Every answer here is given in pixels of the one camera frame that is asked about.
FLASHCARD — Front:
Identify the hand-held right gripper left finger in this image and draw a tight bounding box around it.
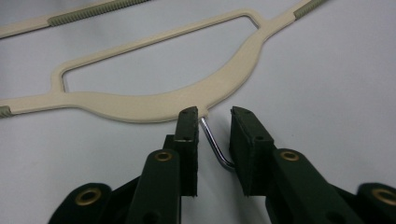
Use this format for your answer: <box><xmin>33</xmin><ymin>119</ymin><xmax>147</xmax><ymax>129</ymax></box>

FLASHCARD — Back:
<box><xmin>125</xmin><ymin>105</ymin><xmax>200</xmax><ymax>224</ymax></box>

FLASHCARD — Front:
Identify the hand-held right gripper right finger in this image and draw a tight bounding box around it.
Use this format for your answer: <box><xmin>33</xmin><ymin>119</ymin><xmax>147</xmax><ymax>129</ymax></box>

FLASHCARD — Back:
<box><xmin>229</xmin><ymin>105</ymin><xmax>365</xmax><ymax>224</ymax></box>

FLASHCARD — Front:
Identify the beige plastic clothes hanger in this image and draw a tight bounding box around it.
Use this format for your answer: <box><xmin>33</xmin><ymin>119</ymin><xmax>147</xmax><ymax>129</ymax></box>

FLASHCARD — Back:
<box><xmin>0</xmin><ymin>0</ymin><xmax>331</xmax><ymax>173</ymax></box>

